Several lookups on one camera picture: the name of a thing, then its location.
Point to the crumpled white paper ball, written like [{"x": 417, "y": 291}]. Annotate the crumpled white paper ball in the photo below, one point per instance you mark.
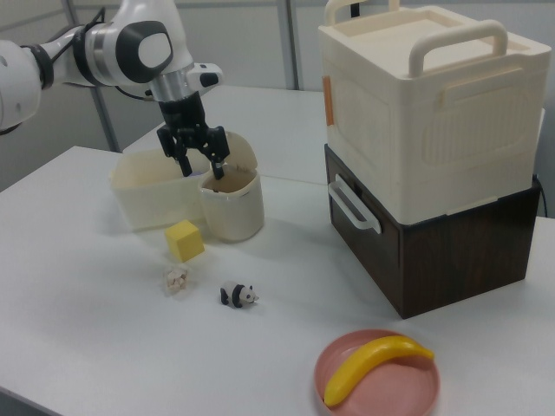
[{"x": 175, "y": 281}]

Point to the white open plastic bin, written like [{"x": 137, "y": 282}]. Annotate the white open plastic bin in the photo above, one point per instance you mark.
[{"x": 156, "y": 201}]

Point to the yellow foam cube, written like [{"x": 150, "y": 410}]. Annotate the yellow foam cube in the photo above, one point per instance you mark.
[{"x": 184, "y": 240}]

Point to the black and white panda figurine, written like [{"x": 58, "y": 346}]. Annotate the black and white panda figurine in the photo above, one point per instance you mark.
[{"x": 236, "y": 294}]

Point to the pink round plate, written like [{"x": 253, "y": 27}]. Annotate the pink round plate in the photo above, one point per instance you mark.
[{"x": 390, "y": 385}]

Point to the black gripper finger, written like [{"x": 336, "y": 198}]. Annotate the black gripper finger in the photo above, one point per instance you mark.
[
  {"x": 171, "y": 143},
  {"x": 217, "y": 145}
]

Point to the yellow toy banana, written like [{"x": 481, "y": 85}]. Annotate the yellow toy banana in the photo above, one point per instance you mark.
[{"x": 373, "y": 357}]

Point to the white lidded trash can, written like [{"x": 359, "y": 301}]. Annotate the white lidded trash can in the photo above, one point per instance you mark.
[{"x": 234, "y": 212}]

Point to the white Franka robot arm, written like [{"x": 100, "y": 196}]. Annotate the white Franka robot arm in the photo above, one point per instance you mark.
[{"x": 130, "y": 47}]

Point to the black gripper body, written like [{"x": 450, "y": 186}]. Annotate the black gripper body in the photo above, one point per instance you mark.
[{"x": 184, "y": 117}]

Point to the copper latch strip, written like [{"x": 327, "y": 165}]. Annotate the copper latch strip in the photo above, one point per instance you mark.
[{"x": 328, "y": 102}]

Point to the cream plastic storage box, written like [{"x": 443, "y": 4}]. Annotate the cream plastic storage box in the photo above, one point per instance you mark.
[{"x": 433, "y": 121}]

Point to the dark brown drawer cabinet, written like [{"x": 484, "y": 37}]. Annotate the dark brown drawer cabinet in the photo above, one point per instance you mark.
[{"x": 455, "y": 260}]

